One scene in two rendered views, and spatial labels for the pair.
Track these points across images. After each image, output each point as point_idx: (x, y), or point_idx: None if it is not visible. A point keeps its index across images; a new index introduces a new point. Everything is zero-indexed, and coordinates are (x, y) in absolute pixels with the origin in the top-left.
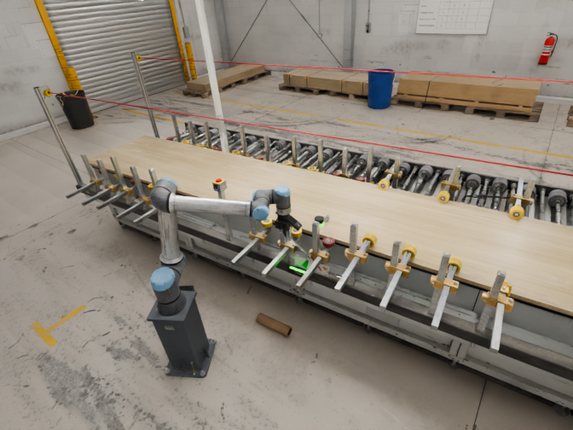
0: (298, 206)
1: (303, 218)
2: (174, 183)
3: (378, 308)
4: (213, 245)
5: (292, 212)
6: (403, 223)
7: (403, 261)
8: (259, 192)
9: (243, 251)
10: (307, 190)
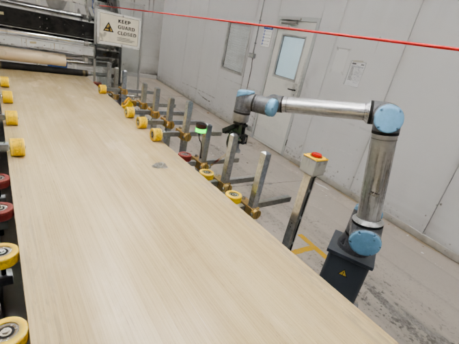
0: (170, 192)
1: (183, 177)
2: (377, 110)
3: None
4: None
5: (188, 190)
6: (95, 134)
7: (158, 119)
8: (270, 97)
9: (274, 198)
10: (119, 205)
